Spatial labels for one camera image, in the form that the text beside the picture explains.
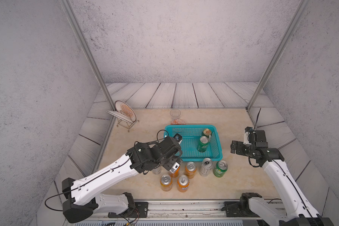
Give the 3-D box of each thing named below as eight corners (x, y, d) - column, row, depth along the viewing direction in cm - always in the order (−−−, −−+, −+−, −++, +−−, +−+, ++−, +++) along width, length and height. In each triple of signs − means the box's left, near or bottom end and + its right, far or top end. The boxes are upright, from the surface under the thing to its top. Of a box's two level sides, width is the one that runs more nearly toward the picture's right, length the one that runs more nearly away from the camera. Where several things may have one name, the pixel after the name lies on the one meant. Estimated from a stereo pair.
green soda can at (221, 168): (214, 177, 86) (218, 170, 77) (212, 168, 90) (216, 160, 81) (223, 177, 86) (229, 170, 77) (221, 168, 90) (226, 160, 81)
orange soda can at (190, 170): (185, 180, 85) (186, 172, 76) (184, 169, 89) (185, 161, 80) (195, 180, 85) (197, 172, 76) (194, 169, 89) (196, 161, 80)
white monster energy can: (199, 177, 86) (203, 167, 75) (198, 168, 89) (202, 157, 78) (208, 177, 86) (213, 167, 74) (207, 168, 89) (211, 157, 78)
